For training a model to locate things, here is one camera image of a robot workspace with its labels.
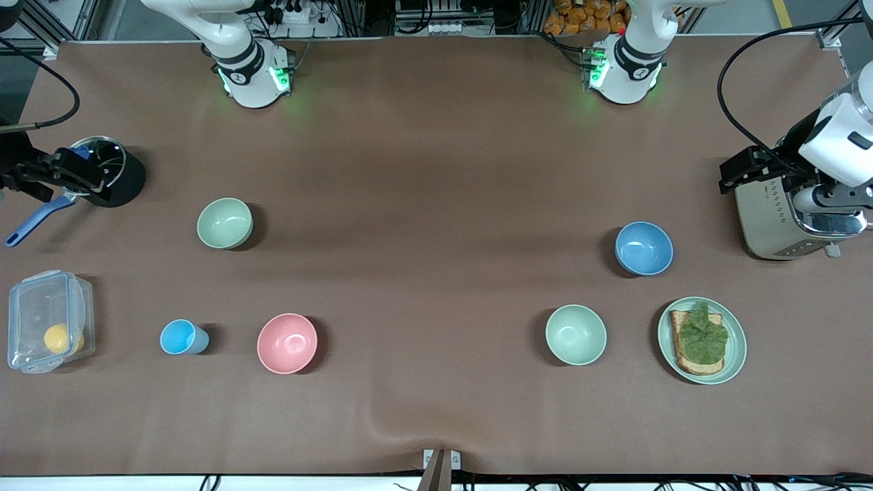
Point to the white power strip with plugs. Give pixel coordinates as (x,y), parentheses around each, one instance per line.
(293,12)

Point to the light blue cup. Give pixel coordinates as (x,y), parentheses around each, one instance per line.
(179,337)

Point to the yellow lemon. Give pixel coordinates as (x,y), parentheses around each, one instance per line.
(58,338)

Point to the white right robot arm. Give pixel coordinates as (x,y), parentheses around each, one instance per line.
(252,75)

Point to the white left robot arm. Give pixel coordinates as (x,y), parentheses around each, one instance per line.
(624,75)

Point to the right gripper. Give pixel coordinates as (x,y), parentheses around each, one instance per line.
(15,158)

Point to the bag of orange snacks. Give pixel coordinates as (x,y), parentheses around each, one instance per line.
(580,17)

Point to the white socket strip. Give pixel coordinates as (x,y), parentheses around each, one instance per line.
(450,28)

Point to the pink bowl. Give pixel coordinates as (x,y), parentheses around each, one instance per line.
(287,343)

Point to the light green bowl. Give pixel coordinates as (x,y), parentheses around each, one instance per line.
(224,223)
(575,334)

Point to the light green plate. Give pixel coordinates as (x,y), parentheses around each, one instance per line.
(736,348)

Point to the brown table cover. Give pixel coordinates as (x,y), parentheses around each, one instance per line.
(436,409)

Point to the green lettuce leaf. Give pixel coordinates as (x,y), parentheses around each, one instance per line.
(702,337)

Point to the glass lid with blue knob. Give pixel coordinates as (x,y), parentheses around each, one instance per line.
(112,158)

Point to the toasted bread slice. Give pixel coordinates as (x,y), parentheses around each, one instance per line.
(696,368)

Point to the clear plastic food container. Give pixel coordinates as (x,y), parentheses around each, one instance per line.
(34,307)

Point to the blue bowl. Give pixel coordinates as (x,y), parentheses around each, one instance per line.
(644,248)

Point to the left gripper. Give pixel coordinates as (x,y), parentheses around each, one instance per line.
(793,151)

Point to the metal table edge bracket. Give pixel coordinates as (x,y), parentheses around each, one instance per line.
(442,464)

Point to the beige chrome toaster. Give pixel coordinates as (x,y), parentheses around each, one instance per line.
(764,218)

